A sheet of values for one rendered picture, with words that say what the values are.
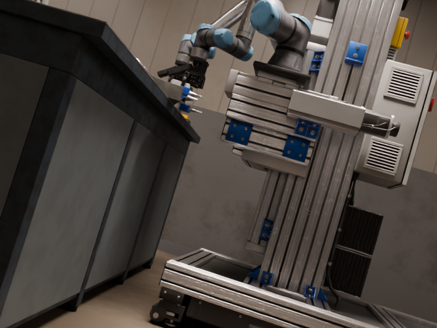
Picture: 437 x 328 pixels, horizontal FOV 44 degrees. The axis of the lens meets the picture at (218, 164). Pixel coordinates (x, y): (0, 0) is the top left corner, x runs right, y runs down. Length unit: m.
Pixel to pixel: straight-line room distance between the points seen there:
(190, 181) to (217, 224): 0.38
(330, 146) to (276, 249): 0.47
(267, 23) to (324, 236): 0.87
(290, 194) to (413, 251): 1.93
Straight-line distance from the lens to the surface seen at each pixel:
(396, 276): 4.06
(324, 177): 2.26
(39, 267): 1.47
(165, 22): 4.34
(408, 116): 2.29
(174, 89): 2.04
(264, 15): 2.10
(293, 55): 2.16
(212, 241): 4.01
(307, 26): 2.21
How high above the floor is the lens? 0.51
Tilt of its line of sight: 3 degrees up
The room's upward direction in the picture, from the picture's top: 17 degrees clockwise
